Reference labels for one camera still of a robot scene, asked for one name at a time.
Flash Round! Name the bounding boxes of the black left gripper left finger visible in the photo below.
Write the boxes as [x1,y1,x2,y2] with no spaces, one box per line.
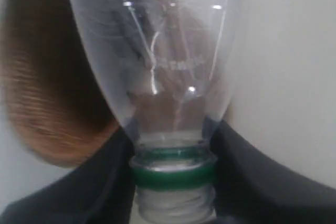
[1,129,135,224]

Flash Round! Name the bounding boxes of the brown woven wicker basket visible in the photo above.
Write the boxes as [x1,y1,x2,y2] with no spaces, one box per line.
[1,0,118,167]

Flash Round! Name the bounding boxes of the clear plastic water bottle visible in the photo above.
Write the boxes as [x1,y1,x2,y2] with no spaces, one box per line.
[70,0,242,223]

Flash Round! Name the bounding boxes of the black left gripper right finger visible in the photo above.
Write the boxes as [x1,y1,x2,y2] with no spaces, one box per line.
[211,122,335,223]

